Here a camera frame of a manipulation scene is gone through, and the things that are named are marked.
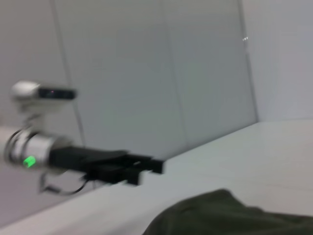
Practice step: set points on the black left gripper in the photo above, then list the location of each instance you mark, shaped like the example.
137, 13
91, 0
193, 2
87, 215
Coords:
83, 159

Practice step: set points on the dark green t-shirt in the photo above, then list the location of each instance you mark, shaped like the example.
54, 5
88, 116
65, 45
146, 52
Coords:
232, 215

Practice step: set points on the white robot head camera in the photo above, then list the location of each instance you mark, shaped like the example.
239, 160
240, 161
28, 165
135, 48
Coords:
41, 95

